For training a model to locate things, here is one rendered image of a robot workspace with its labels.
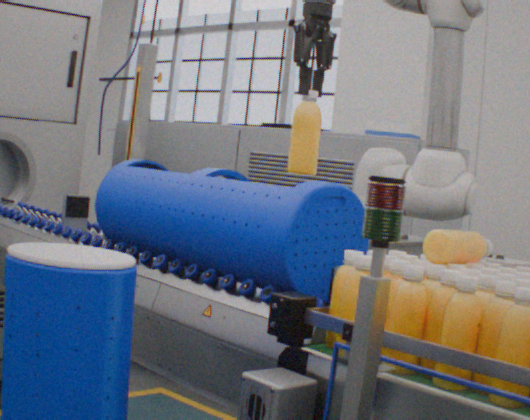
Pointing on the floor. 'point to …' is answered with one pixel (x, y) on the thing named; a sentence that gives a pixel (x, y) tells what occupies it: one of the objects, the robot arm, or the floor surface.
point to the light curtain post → (141, 101)
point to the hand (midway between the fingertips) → (311, 82)
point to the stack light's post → (365, 348)
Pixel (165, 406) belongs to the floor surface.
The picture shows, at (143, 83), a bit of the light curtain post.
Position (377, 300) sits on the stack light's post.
